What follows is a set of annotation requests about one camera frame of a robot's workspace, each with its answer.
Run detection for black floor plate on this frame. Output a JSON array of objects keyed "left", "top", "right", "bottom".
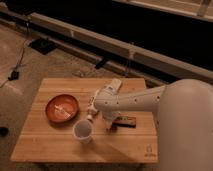
[{"left": 29, "top": 38, "right": 56, "bottom": 55}]

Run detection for wooden table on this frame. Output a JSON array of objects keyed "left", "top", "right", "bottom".
[{"left": 11, "top": 78, "right": 158, "bottom": 164}]

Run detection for dark red rectangular box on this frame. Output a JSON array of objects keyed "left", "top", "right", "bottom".
[{"left": 113, "top": 116, "right": 136, "bottom": 128}]

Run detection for dark red pepper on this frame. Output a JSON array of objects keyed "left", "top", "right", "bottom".
[{"left": 110, "top": 125, "right": 117, "bottom": 130}]

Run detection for black cable with plug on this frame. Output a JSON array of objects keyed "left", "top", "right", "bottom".
[{"left": 7, "top": 19, "right": 32, "bottom": 82}]

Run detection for orange-red bowl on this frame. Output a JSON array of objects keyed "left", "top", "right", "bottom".
[{"left": 45, "top": 94, "right": 79, "bottom": 123}]

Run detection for white tube bottle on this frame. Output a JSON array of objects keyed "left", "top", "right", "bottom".
[{"left": 87, "top": 91, "right": 99, "bottom": 121}]

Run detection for white ceramic cup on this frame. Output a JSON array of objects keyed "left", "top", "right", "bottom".
[{"left": 73, "top": 120, "right": 93, "bottom": 143}]

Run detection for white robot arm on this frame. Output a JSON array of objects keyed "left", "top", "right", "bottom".
[{"left": 94, "top": 79, "right": 213, "bottom": 171}]

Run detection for small white block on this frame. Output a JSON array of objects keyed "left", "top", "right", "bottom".
[{"left": 110, "top": 78, "right": 122, "bottom": 91}]

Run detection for long white floor rail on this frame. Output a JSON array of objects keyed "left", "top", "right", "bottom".
[{"left": 0, "top": 6, "right": 213, "bottom": 91}]

